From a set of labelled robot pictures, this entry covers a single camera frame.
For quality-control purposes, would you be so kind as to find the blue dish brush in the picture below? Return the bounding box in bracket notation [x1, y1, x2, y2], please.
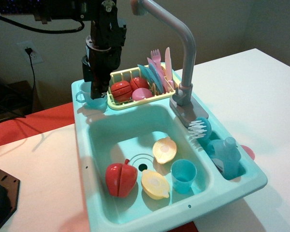
[188, 117, 212, 140]

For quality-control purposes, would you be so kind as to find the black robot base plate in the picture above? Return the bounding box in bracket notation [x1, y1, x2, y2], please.
[0, 169, 20, 229]

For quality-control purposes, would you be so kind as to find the teal toy sink unit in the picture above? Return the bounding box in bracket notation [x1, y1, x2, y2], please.
[72, 80, 267, 232]

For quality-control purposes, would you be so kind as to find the red toy tomato right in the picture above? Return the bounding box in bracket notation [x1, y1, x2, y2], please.
[130, 77, 149, 91]

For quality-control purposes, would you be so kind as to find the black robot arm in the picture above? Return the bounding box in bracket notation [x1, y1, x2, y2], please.
[0, 0, 127, 100]

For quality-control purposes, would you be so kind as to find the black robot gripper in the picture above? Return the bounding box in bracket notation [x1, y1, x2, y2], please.
[81, 0, 127, 100]

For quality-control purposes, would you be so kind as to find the grey toy faucet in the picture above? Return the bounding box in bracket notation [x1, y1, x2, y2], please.
[130, 0, 208, 128]

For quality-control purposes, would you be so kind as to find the brown cardboard box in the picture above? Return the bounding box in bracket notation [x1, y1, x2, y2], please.
[0, 81, 44, 116]

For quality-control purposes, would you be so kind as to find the red toy tomato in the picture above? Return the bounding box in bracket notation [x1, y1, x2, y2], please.
[110, 80, 132, 102]
[130, 77, 149, 91]

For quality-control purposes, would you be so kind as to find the pink round knob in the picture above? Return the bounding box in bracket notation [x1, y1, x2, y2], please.
[241, 145, 255, 160]

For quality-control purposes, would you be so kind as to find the white wall outlet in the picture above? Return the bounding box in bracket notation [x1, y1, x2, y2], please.
[16, 41, 44, 65]

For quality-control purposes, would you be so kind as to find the red toy apple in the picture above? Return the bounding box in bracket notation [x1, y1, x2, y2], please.
[105, 159, 138, 198]

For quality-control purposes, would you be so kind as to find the yellow lemon half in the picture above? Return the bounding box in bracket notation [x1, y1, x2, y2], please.
[141, 170, 170, 200]
[152, 136, 177, 164]

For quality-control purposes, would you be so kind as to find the peach toy knife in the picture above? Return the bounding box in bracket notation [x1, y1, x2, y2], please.
[165, 47, 173, 81]

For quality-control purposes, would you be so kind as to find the blue toy soap bottle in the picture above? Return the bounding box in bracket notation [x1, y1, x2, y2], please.
[206, 137, 241, 180]

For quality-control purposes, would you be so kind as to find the red toy tomato left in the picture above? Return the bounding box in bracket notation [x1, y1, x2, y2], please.
[110, 80, 132, 102]

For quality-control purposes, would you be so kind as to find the yellow lemon half back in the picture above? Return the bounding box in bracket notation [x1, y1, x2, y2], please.
[152, 136, 177, 164]

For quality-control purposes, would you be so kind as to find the yellow dish rack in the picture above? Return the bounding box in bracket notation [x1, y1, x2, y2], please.
[107, 66, 177, 110]

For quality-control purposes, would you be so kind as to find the pink toy fork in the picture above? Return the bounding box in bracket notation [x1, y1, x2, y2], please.
[150, 49, 164, 77]

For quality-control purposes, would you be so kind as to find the red cloth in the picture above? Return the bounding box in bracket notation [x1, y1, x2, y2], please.
[0, 103, 74, 146]

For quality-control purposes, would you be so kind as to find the light blue handled cup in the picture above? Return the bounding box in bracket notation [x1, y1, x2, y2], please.
[75, 82, 107, 107]

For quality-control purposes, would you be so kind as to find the black power cord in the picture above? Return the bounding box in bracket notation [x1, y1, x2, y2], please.
[25, 47, 36, 97]

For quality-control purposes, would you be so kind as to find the yellow lemon half front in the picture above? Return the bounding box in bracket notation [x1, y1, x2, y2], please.
[141, 170, 170, 200]

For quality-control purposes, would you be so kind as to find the blue toy plate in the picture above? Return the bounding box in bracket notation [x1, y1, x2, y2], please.
[137, 64, 164, 94]

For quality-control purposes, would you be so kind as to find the black cable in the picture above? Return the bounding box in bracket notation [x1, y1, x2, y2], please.
[0, 11, 85, 34]

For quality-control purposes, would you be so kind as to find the pink toy bowl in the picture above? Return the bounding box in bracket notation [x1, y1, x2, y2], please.
[132, 88, 153, 101]

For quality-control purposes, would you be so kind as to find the blue plastic tumbler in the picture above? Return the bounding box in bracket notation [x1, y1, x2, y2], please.
[171, 159, 197, 194]

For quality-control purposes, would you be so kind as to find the pink toy plate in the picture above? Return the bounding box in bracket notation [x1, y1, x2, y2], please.
[147, 58, 172, 93]

